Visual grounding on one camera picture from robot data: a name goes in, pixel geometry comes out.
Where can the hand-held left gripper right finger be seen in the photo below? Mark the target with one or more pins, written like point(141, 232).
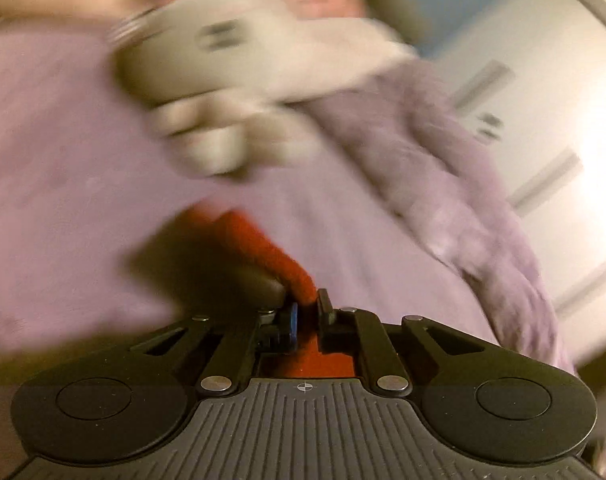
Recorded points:
point(326, 310)

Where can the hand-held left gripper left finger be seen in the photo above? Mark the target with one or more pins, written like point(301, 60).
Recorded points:
point(293, 316)

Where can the red knitted sock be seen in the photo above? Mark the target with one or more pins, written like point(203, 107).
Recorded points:
point(263, 245)

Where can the person's right hand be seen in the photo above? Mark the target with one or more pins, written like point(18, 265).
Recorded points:
point(223, 135)

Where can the crumpled purple blanket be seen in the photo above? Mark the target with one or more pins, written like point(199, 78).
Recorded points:
point(433, 185)

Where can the purple bedsheet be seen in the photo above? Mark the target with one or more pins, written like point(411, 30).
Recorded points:
point(73, 170)

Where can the white wardrobe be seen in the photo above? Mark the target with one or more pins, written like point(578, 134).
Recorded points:
point(543, 110)

